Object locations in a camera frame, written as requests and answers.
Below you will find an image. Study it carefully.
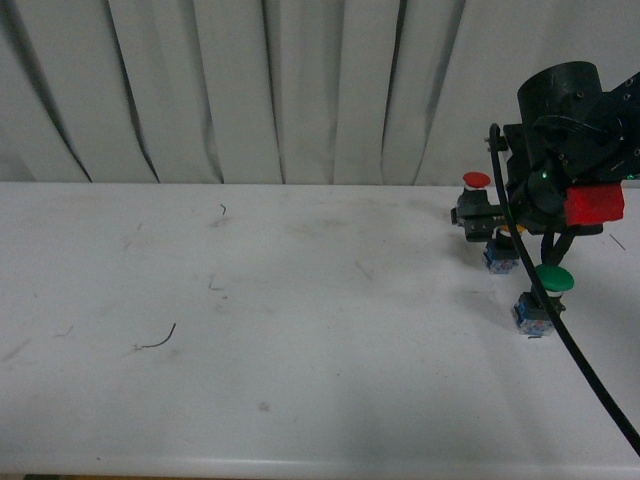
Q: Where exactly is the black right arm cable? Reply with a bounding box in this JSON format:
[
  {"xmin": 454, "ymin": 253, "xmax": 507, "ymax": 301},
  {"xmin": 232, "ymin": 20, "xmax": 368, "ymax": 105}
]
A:
[{"xmin": 488, "ymin": 123, "xmax": 640, "ymax": 459}]

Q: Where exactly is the red push button switch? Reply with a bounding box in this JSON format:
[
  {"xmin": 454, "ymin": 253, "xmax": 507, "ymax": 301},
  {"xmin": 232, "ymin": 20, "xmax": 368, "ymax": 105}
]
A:
[{"xmin": 451, "ymin": 171, "xmax": 491, "ymax": 226}]

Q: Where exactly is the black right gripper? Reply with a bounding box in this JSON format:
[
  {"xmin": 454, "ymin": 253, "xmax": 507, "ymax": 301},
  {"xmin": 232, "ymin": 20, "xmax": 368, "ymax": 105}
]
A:
[{"xmin": 450, "ymin": 61, "xmax": 628, "ymax": 242}]

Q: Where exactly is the curved black wire scrap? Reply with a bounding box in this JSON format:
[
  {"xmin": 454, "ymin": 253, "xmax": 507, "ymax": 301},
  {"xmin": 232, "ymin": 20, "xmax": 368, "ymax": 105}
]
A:
[{"xmin": 132, "ymin": 323, "xmax": 177, "ymax": 351}]

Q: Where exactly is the green push button switch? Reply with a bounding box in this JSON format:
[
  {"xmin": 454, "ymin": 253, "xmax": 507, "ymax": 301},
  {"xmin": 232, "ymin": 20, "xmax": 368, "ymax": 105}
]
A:
[{"xmin": 514, "ymin": 264, "xmax": 575, "ymax": 338}]

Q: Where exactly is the red block on gripper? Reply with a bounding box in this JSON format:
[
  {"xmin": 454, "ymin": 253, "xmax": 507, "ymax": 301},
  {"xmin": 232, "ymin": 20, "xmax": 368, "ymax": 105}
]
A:
[{"xmin": 564, "ymin": 183, "xmax": 625, "ymax": 226}]

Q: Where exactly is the white pleated curtain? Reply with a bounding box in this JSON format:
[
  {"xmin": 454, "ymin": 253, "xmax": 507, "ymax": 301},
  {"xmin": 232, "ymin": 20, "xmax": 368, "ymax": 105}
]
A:
[{"xmin": 1, "ymin": 1, "xmax": 639, "ymax": 186}]

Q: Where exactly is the yellow push button switch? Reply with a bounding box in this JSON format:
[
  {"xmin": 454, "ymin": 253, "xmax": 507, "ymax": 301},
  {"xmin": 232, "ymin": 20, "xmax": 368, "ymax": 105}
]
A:
[{"xmin": 483, "ymin": 225, "xmax": 520, "ymax": 275}]

